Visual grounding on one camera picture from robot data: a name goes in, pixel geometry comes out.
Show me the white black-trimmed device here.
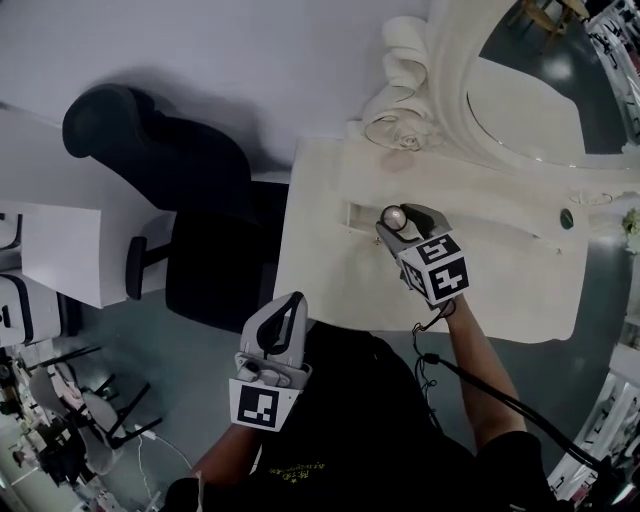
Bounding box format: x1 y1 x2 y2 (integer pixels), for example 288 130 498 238
0 273 62 347
0 212 24 251

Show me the white framed oval mirror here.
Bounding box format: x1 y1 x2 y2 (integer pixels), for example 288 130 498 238
362 0 640 174

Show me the grey chair with black legs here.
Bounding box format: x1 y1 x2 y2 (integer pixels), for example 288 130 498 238
28 344 165 476

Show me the person's left forearm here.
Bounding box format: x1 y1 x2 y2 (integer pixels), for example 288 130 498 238
191 422 265 487

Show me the white charger cable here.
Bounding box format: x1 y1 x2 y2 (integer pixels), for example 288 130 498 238
133 424 197 501

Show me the white vanity dressing table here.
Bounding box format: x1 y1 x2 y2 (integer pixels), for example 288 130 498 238
272 0 640 346

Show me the white desk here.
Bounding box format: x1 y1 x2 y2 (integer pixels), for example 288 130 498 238
0 102 177 310

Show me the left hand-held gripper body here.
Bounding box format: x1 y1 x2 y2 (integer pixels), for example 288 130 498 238
228 351 314 434

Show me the person's black shirt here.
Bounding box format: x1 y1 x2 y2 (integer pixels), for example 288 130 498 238
163 321 556 512

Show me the black office chair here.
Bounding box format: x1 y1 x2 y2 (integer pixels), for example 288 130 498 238
61 83 292 335

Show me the white storage shelf rack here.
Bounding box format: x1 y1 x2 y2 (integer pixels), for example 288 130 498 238
546 344 640 512

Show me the thick black gripper cable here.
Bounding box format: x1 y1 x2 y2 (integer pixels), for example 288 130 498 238
412 319 640 501

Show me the person's right forearm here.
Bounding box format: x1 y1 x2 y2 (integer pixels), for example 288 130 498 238
442 298 529 454

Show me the white vase with flowers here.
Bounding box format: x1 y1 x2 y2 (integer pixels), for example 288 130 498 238
621 207 640 254

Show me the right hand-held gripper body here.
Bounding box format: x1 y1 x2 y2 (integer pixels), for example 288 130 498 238
397 226 472 307

